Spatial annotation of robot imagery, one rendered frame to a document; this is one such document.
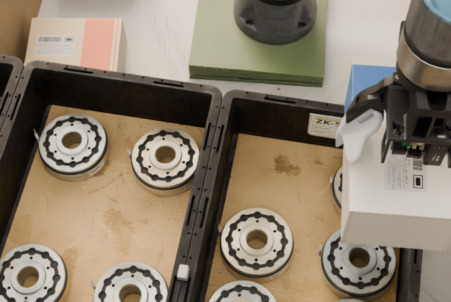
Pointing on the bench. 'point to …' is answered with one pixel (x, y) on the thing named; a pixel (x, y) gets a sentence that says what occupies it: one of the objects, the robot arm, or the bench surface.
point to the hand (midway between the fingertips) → (401, 143)
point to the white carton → (392, 184)
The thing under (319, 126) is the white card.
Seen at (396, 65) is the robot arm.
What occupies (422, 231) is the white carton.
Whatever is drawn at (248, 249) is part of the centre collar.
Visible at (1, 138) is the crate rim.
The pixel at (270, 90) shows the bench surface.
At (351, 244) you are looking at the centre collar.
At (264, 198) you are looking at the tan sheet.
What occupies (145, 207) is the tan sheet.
